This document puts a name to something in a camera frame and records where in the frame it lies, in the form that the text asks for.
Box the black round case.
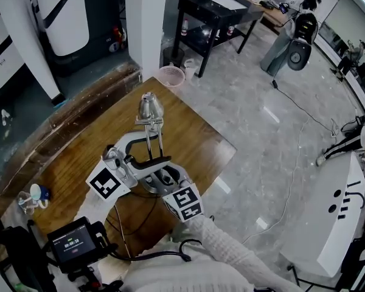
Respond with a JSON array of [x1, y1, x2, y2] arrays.
[[287, 39, 312, 71]]

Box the thin black table cable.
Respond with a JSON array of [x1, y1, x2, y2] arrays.
[[105, 190, 175, 237]]

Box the black round bin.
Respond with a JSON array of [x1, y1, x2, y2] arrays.
[[162, 46, 186, 68]]

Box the red fire extinguisher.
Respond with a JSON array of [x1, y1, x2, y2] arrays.
[[113, 26, 124, 50]]

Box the large wall mirror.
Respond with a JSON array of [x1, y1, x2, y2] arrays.
[[317, 0, 365, 110]]

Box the white plastic jug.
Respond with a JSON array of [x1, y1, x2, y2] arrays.
[[183, 58, 199, 80]]

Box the thick black device cable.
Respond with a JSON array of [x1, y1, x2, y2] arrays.
[[108, 238, 208, 263]]

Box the person's white knitted sweater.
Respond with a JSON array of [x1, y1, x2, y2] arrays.
[[97, 245, 262, 292]]

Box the clear plastic cup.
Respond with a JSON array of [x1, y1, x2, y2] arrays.
[[16, 190, 37, 216]]

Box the white cabinet black stripes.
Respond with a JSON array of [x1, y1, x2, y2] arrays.
[[0, 10, 26, 91]]

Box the white and black machine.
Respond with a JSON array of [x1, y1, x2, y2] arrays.
[[35, 0, 125, 70]]

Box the white sink basin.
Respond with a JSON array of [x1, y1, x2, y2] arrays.
[[209, 0, 249, 12]]

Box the light wooden bench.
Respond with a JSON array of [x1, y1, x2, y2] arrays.
[[250, 0, 296, 37]]

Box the white floor cable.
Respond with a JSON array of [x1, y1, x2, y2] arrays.
[[241, 117, 311, 245]]

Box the person's right forearm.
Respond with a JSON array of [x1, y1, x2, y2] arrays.
[[182, 214, 296, 292]]

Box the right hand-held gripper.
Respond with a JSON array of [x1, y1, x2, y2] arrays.
[[159, 163, 205, 223]]

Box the white counter black marks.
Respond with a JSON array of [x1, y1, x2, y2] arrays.
[[279, 150, 365, 279]]

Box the black camera rig stand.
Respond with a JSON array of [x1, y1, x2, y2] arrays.
[[0, 217, 59, 292]]

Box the black sink table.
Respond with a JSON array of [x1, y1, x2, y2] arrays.
[[172, 0, 266, 78]]

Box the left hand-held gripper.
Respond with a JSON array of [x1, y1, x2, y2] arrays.
[[85, 130, 173, 201]]

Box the blue and white cup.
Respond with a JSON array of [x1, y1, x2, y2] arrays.
[[29, 183, 51, 208]]

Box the black timer screen device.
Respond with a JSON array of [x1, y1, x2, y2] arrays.
[[46, 216, 111, 274]]

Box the pink mesh waste basket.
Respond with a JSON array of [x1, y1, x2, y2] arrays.
[[158, 65, 186, 88]]

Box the black floor cable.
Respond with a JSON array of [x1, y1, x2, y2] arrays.
[[271, 78, 336, 134]]

